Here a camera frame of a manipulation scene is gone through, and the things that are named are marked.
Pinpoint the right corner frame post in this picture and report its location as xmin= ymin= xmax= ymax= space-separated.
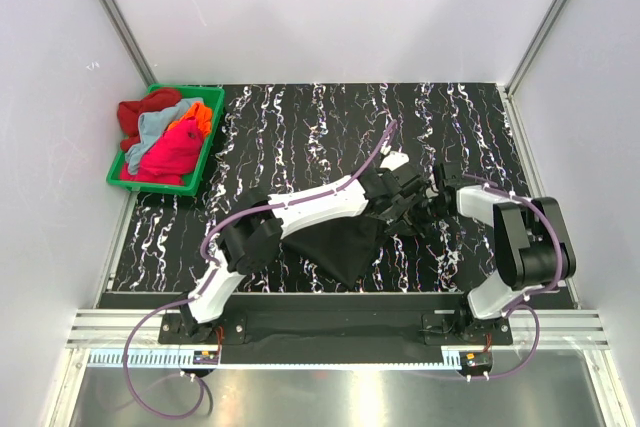
xmin=504 ymin=0 xmax=601 ymax=98

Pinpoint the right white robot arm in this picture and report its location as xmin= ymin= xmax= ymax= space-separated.
xmin=421 ymin=183 xmax=576 ymax=346

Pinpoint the aluminium rail profile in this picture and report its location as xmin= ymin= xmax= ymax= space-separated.
xmin=66 ymin=309 xmax=609 ymax=350

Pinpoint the black marbled table mat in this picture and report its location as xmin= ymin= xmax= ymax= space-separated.
xmin=107 ymin=82 xmax=532 ymax=294

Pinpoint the black t shirt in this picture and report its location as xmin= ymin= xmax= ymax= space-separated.
xmin=282 ymin=216 xmax=387 ymax=289

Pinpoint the light blue t shirt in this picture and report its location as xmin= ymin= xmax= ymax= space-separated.
xmin=125 ymin=98 xmax=200 ymax=176

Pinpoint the left corner frame post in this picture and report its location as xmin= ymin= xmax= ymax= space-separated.
xmin=98 ymin=0 xmax=157 ymax=86

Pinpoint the dark red t shirt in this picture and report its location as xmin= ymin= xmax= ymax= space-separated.
xmin=117 ymin=87 xmax=182 ymax=152

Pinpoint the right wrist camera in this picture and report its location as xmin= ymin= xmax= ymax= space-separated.
xmin=433 ymin=162 xmax=473 ymax=192

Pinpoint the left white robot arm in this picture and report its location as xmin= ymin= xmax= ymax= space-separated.
xmin=180 ymin=164 xmax=432 ymax=343

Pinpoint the corner frame post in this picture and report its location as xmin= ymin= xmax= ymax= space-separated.
xmin=98 ymin=0 xmax=157 ymax=86
xmin=504 ymin=0 xmax=601 ymax=98

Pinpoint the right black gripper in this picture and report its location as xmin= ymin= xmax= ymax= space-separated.
xmin=385 ymin=191 xmax=453 ymax=238

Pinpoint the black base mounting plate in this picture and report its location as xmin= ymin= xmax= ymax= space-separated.
xmin=158 ymin=293 xmax=513 ymax=367

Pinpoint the orange t shirt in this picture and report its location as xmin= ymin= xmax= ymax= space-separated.
xmin=167 ymin=101 xmax=214 ymax=138

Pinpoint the magenta t shirt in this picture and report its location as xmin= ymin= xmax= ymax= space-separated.
xmin=119 ymin=120 xmax=207 ymax=186

